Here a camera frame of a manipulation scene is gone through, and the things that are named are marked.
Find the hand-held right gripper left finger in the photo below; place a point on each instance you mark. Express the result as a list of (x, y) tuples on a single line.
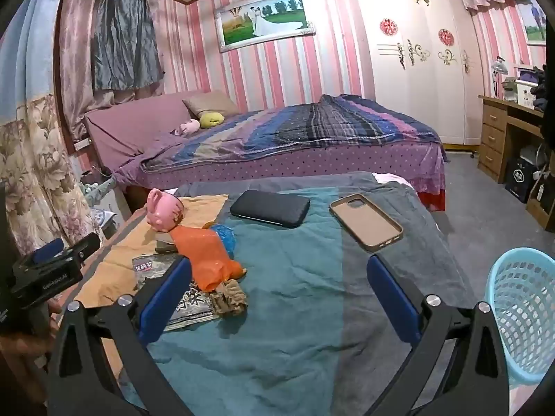
[(167, 299)]

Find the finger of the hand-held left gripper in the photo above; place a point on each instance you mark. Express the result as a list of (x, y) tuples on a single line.
[(47, 249), (84, 246)]

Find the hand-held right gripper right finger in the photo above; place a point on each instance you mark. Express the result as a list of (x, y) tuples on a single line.
[(390, 299)]

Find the black white patterned packet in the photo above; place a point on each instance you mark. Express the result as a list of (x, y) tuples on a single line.
[(195, 307)]

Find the silver snack packet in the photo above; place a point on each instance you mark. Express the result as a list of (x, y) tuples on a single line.
[(147, 268)]

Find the small dark wrapper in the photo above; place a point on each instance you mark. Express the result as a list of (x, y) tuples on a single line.
[(164, 247)]

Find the orange plastic bag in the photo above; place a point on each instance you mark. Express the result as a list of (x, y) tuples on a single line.
[(203, 255)]

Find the brown wrapper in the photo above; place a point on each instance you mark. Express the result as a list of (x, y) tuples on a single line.
[(230, 299)]

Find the blue plastic bag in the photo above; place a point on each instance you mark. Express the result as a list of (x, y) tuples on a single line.
[(225, 236)]

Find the light blue plastic basket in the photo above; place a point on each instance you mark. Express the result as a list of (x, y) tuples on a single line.
[(520, 294)]

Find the person's left hand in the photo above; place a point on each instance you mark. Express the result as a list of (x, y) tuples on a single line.
[(54, 307)]

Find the orange cloth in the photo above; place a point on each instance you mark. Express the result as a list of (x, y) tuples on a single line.
[(125, 242)]

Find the cluttered bedside stand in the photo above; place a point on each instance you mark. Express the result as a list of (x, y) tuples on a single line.
[(97, 193)]

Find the beige phone case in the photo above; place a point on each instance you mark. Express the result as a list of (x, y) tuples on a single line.
[(366, 223)]

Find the pink piggy bank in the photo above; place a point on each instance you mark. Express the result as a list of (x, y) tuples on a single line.
[(162, 210)]

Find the floral curtain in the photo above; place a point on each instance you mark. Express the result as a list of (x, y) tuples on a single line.
[(30, 147)]

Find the teal cloth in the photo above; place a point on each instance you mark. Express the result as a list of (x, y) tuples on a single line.
[(282, 312)]

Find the purple bed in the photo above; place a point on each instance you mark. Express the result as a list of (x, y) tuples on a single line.
[(130, 125)]

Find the black textured case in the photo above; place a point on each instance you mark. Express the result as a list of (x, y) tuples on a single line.
[(271, 208)]

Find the pink plush toy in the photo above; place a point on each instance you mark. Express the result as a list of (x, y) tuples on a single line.
[(188, 127)]

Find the black paper bag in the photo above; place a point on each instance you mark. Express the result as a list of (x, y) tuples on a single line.
[(518, 177)]

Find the yellow plush toy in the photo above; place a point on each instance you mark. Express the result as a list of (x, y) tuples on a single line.
[(211, 118)]

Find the striped quilt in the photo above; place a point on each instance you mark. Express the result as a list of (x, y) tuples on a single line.
[(303, 130)]

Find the beige pillow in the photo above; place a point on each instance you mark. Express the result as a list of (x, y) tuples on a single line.
[(210, 103)]

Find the wooden desk with drawers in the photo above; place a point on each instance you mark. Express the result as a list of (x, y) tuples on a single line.
[(494, 138)]

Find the pink patterned curtain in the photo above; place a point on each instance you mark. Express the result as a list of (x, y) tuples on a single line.
[(76, 52)]

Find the white fan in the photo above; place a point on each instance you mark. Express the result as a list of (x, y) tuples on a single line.
[(530, 156)]

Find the white wardrobe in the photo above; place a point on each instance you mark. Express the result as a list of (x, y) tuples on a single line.
[(412, 95)]

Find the grey curtain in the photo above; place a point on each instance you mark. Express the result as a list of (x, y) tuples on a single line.
[(125, 39)]

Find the white storage box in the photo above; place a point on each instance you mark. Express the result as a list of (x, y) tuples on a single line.
[(525, 95)]

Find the desk lamp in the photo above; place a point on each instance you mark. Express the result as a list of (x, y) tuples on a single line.
[(498, 67)]

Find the pile of dark clothes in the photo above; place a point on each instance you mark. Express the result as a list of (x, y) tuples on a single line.
[(542, 89)]

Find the framed wedding photo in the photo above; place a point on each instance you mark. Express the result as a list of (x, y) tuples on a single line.
[(260, 17)]

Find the small framed photo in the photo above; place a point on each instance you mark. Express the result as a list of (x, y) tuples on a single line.
[(533, 21)]

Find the white wall socket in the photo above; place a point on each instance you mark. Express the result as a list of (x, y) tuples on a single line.
[(81, 144)]

